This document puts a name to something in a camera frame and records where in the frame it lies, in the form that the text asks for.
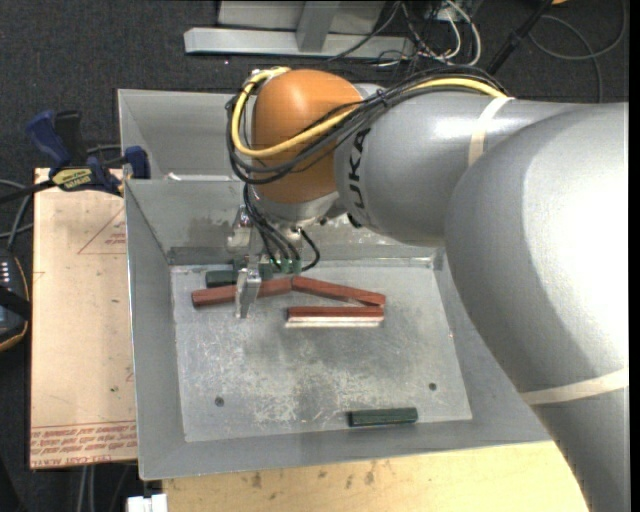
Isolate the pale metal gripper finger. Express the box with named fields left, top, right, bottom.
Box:
left=244, top=272, right=264, bottom=318
left=234, top=268, right=250, bottom=320

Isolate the dark green flat block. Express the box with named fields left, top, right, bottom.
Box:
left=347, top=406, right=419, bottom=428
left=204, top=268, right=240, bottom=288

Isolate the red-brown flat block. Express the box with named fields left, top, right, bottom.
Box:
left=190, top=277, right=293, bottom=308
left=284, top=305, right=386, bottom=330
left=290, top=275, right=387, bottom=308

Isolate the grey metal bin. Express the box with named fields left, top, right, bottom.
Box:
left=117, top=88, right=552, bottom=482

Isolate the brown cardboard board, red print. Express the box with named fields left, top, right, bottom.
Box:
left=29, top=167, right=139, bottom=471

